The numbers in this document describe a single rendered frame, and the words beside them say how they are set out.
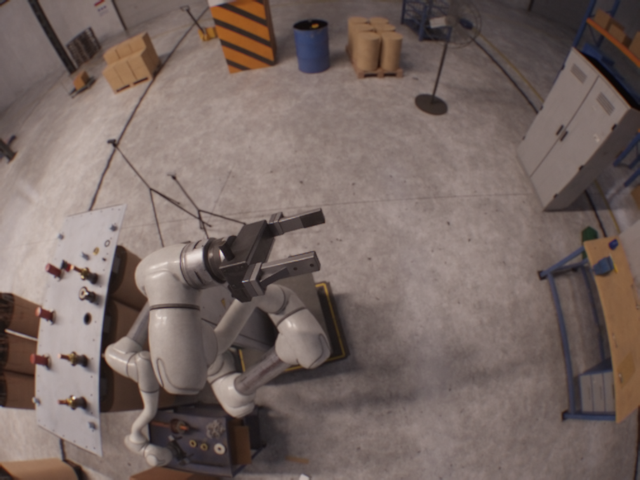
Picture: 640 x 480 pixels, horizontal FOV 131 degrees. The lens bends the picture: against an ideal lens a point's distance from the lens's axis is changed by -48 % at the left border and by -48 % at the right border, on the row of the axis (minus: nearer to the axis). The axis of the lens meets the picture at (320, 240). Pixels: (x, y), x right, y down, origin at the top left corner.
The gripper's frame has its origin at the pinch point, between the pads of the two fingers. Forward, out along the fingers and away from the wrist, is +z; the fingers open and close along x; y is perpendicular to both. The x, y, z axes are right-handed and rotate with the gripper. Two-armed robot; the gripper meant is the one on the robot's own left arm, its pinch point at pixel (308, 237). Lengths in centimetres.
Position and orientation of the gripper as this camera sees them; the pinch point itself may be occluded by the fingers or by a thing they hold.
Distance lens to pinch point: 44.3
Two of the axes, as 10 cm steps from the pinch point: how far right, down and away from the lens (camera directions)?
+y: -3.1, -8.1, -4.9
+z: 9.5, -2.3, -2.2
